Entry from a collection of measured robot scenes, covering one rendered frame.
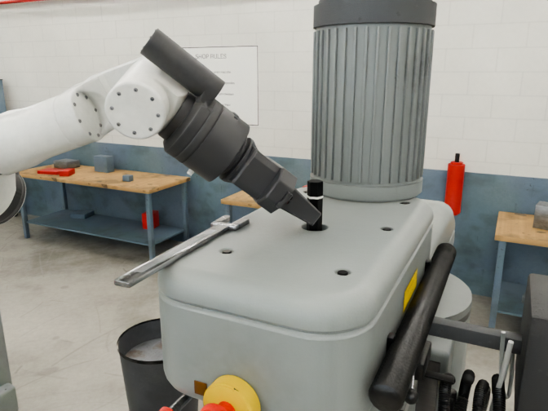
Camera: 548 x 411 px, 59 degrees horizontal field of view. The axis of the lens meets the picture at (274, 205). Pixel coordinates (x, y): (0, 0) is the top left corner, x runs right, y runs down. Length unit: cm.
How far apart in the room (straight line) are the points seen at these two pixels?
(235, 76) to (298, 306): 515
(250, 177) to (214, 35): 515
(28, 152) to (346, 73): 47
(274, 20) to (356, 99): 460
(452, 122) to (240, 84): 227
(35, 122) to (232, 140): 23
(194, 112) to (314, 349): 29
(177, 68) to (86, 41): 638
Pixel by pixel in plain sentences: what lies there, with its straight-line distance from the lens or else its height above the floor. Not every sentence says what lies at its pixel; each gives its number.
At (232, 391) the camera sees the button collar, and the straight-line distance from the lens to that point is 53.
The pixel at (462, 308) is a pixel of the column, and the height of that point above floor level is 156.
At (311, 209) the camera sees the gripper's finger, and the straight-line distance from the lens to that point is 63.
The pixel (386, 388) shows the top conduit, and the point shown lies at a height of 180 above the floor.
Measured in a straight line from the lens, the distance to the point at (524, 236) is 421.
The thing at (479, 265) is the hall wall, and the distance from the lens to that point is 512.
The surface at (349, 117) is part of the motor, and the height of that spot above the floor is 203.
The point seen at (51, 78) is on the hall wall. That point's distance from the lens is 745.
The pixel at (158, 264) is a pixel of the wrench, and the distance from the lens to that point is 54.
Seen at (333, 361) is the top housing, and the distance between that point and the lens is 49.
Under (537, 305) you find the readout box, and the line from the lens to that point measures 93.
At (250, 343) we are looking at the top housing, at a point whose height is 183.
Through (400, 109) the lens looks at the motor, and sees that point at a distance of 81.
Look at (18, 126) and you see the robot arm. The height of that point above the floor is 204.
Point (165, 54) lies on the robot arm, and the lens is 57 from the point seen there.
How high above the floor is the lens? 210
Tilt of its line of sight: 15 degrees down
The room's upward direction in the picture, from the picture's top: straight up
